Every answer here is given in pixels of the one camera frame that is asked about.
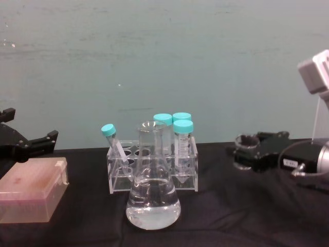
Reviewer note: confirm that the pink translucent plastic box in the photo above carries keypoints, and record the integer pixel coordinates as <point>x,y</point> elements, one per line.
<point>28,190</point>

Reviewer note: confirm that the black table cloth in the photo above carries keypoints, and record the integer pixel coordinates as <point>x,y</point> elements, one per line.
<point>244,213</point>

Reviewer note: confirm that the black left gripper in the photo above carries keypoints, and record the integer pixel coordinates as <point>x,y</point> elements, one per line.
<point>11,144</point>

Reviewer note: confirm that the leaning teal-capped plastic tube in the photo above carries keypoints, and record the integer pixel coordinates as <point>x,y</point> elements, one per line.
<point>113,140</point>

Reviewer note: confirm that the glass conical flask with liquid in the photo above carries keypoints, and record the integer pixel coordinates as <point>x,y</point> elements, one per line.
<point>153,205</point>

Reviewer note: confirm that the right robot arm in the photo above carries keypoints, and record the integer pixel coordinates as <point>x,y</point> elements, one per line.
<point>315,74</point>

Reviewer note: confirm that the clear acrylic tube rack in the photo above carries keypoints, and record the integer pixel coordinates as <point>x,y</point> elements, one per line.
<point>187,180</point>

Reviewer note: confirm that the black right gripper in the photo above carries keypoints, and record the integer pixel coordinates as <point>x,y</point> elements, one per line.
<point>282,157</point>

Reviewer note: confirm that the teal-capped graduated conical tube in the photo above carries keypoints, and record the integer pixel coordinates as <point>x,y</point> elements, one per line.
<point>183,146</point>

